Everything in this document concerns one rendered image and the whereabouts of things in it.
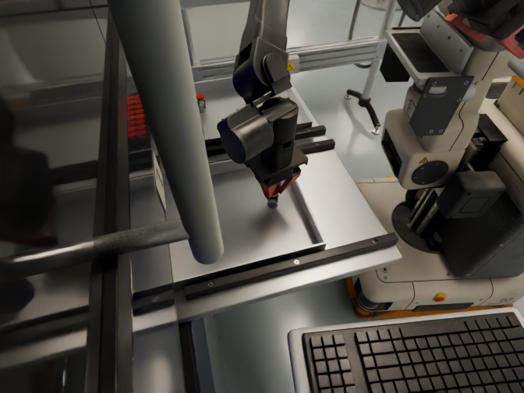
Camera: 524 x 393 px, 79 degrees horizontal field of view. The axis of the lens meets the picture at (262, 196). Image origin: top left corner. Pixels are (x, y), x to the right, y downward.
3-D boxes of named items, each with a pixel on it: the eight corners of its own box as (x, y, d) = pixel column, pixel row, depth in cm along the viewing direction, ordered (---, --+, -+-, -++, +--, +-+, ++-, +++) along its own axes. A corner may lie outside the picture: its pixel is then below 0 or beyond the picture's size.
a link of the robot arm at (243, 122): (278, 48, 45) (249, 70, 52) (215, 75, 40) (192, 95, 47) (313, 125, 48) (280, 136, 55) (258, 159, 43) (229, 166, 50)
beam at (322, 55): (150, 94, 173) (143, 74, 164) (149, 86, 178) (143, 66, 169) (408, 55, 201) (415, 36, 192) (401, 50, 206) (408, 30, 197)
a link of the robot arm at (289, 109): (307, 102, 48) (280, 87, 51) (275, 120, 45) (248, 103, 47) (301, 138, 53) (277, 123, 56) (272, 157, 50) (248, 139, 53)
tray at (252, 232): (137, 301, 54) (131, 293, 51) (133, 189, 70) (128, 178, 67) (323, 253, 60) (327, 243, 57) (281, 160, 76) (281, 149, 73)
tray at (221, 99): (178, 156, 77) (175, 145, 74) (169, 97, 93) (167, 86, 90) (310, 132, 82) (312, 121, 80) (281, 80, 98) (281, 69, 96)
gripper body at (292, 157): (242, 164, 58) (242, 131, 53) (288, 146, 62) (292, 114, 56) (260, 186, 54) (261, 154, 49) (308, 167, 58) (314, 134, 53)
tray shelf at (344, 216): (142, 334, 52) (139, 331, 51) (132, 99, 95) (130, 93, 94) (400, 262, 60) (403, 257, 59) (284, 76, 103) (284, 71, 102)
